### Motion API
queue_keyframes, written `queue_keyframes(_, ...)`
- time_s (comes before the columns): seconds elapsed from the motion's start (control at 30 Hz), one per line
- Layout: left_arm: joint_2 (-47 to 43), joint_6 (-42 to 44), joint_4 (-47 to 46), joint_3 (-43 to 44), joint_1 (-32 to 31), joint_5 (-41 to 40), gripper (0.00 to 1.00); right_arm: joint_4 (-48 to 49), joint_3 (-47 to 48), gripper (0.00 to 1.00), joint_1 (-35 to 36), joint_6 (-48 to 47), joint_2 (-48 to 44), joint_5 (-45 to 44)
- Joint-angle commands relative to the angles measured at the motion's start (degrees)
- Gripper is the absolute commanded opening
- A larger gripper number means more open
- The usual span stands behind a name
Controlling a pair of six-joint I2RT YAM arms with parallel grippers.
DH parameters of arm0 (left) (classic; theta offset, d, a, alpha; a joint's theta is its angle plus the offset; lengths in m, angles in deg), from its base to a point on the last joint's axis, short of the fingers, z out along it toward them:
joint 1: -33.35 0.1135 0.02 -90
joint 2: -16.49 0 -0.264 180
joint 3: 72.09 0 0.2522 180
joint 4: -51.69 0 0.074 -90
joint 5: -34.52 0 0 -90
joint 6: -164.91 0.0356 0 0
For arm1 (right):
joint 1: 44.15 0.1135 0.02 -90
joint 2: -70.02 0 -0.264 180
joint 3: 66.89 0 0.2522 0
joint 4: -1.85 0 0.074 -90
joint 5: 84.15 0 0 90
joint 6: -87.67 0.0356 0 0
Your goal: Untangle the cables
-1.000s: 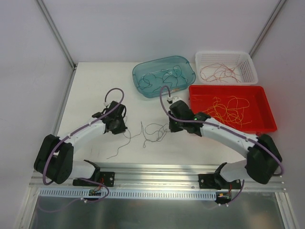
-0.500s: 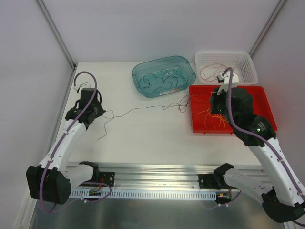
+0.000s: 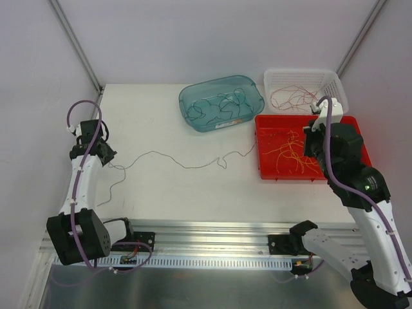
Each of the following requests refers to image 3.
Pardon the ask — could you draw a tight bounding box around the thin yellow wire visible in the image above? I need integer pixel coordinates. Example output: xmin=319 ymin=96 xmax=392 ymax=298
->
xmin=276 ymin=141 xmax=321 ymax=176
xmin=283 ymin=129 xmax=306 ymax=162
xmin=262 ymin=128 xmax=306 ymax=176

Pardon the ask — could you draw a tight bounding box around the thin red wire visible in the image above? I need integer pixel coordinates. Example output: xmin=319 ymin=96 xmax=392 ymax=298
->
xmin=269 ymin=84 xmax=323 ymax=113
xmin=289 ymin=84 xmax=328 ymax=113
xmin=273 ymin=85 xmax=326 ymax=113

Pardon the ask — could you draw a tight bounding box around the thin black wire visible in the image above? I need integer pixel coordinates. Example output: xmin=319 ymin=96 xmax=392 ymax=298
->
xmin=205 ymin=87 xmax=255 ymax=125
xmin=185 ymin=96 xmax=226 ymax=125

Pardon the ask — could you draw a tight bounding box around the yellow black wire bundle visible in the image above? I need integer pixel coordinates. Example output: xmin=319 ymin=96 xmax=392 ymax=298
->
xmin=96 ymin=141 xmax=258 ymax=207

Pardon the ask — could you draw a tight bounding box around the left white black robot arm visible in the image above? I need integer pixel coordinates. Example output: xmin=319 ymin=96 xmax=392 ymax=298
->
xmin=46 ymin=120 xmax=135 ymax=265

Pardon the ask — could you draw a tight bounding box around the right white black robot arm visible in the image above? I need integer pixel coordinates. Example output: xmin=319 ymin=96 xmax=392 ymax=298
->
xmin=288 ymin=121 xmax=411 ymax=308

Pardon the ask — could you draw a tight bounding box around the red plastic tray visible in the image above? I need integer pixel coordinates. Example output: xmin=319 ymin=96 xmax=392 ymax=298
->
xmin=254 ymin=113 xmax=375 ymax=182

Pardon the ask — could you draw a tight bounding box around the white perforated plastic basket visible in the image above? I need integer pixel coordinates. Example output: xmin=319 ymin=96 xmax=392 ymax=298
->
xmin=263 ymin=69 xmax=349 ymax=115

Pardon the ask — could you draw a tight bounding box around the teal transparent plastic bin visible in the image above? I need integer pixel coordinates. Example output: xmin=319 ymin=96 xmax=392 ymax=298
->
xmin=178 ymin=75 xmax=265 ymax=133

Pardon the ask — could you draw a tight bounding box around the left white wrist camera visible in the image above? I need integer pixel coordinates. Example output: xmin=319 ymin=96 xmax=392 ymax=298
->
xmin=66 ymin=124 xmax=82 ymax=136

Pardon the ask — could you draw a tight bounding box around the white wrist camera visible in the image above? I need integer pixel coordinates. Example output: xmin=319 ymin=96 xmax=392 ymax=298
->
xmin=66 ymin=124 xmax=82 ymax=136
xmin=304 ymin=98 xmax=344 ymax=132

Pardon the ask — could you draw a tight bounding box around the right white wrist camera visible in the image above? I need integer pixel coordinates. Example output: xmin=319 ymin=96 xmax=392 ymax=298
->
xmin=304 ymin=98 xmax=344 ymax=132

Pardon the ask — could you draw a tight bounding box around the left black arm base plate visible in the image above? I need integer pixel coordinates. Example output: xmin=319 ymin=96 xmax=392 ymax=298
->
xmin=131 ymin=231 xmax=156 ymax=252

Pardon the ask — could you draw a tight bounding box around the right aluminium frame post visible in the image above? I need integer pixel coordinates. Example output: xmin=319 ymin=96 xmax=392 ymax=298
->
xmin=335 ymin=0 xmax=389 ymax=78

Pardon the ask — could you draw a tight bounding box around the aluminium frame post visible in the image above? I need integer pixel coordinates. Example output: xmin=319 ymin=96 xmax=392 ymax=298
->
xmin=335 ymin=0 xmax=389 ymax=78
xmin=47 ymin=0 xmax=104 ymax=95

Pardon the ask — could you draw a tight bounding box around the left aluminium frame post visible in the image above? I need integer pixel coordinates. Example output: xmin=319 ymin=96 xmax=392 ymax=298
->
xmin=47 ymin=0 xmax=104 ymax=95

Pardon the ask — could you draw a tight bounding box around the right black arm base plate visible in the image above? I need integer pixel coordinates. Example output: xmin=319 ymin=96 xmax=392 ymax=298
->
xmin=267 ymin=234 xmax=295 ymax=256

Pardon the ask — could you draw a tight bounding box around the white slotted cable duct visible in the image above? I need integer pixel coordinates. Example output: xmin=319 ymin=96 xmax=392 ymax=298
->
xmin=51 ymin=252 xmax=293 ymax=270

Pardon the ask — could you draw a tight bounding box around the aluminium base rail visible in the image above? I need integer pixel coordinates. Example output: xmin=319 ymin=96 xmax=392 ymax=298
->
xmin=39 ymin=218 xmax=386 ymax=258

